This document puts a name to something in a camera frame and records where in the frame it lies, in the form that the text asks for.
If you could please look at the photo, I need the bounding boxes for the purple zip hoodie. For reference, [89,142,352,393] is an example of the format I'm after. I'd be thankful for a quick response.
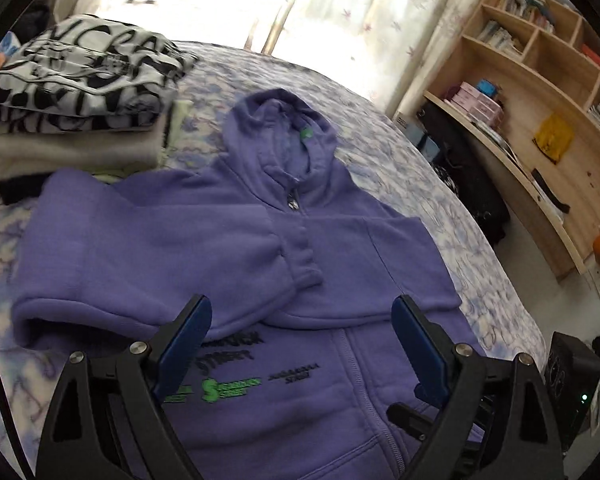
[12,89,476,479]

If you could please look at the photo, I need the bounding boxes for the blue floral bed blanket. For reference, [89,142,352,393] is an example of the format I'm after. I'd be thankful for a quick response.
[0,42,547,458]

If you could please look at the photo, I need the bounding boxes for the black box on floor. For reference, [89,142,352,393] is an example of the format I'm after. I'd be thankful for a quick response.
[544,332,600,453]

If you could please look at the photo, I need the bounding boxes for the black garment under stack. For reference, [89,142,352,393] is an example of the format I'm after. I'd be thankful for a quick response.
[0,172,52,205]

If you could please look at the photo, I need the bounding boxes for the black bag beside bed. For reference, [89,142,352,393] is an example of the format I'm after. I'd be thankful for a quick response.
[416,102,510,246]

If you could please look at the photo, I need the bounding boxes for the cream folded garment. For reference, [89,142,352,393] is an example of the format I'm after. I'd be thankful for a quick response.
[0,114,169,180]

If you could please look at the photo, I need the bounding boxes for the yellow cloth on shelf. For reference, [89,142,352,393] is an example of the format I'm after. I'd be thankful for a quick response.
[532,113,574,165]

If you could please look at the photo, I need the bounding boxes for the pink storage boxes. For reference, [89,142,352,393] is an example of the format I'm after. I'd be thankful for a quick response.
[451,81,504,129]

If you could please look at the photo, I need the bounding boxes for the wooden bookshelf desk unit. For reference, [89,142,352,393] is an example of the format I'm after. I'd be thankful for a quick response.
[424,0,600,280]

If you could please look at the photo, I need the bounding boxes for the black white patterned folded garment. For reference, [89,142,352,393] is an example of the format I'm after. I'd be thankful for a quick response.
[0,14,198,136]

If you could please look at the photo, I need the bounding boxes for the white sheer curtain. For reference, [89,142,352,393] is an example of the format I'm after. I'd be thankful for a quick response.
[54,0,480,117]

